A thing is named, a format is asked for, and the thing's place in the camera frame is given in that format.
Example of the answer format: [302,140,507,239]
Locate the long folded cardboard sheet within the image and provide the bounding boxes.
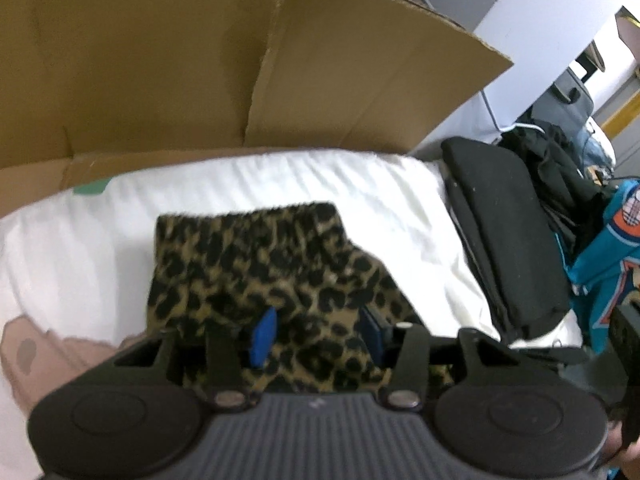
[0,0,515,218]

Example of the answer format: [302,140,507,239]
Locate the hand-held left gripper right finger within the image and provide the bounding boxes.
[360,305,507,409]

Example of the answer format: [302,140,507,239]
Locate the black jacket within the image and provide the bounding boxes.
[497,122,621,256]

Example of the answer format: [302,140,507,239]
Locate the white cable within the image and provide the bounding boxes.
[387,0,541,133]

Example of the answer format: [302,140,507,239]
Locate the cream printed blanket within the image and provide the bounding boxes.
[0,147,583,480]

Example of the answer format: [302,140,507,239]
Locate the teal patterned jersey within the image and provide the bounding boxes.
[567,180,640,356]

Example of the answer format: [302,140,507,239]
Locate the leopard print pants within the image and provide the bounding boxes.
[145,201,453,396]

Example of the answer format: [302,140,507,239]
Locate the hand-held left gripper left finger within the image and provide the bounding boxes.
[115,306,279,408]

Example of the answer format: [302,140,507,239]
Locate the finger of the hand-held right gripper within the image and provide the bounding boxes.
[500,344,594,367]

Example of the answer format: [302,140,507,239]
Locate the folded black garment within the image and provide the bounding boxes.
[440,137,576,346]

